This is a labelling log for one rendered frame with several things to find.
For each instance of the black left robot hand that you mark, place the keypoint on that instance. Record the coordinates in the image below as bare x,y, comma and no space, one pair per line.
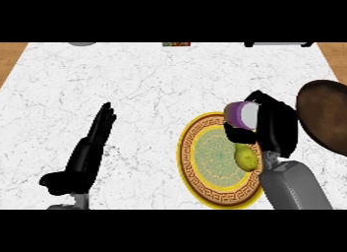
84,154

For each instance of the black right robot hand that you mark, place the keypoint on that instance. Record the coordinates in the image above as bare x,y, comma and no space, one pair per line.
279,128

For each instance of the purple can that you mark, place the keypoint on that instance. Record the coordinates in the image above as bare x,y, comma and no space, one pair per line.
243,114

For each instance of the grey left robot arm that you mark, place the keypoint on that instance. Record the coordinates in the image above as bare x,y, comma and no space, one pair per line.
75,202

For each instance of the dark brown pan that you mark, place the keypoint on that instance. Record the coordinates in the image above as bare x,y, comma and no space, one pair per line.
333,114

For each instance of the yellow patterned plate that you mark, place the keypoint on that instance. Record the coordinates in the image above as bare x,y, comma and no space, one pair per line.
215,164

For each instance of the yellow-green pear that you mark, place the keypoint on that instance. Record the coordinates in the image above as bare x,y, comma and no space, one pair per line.
246,158

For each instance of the black and white appliance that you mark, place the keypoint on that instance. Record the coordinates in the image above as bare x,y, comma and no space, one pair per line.
279,44

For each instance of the red and green box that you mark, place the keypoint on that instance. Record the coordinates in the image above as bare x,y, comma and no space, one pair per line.
177,44

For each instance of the grey round object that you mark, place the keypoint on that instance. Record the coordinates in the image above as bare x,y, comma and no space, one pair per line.
82,44

